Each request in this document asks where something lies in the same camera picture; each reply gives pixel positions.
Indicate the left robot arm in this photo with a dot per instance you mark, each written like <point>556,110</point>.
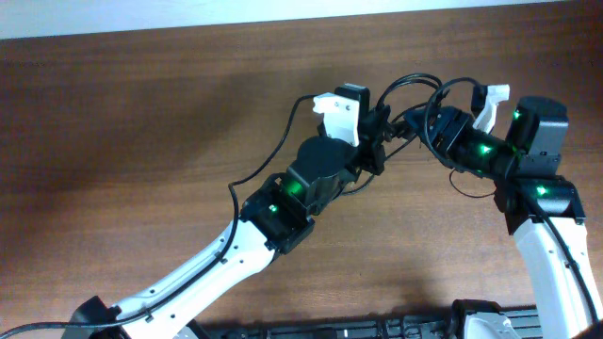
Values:
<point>276,218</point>

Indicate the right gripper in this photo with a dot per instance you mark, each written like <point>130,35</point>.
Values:
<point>436,125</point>

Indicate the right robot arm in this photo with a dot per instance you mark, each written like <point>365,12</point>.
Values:
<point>542,209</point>

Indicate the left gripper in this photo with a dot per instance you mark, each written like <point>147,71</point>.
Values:
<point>370,138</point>

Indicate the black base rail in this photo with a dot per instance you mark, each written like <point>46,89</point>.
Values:
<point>465,318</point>

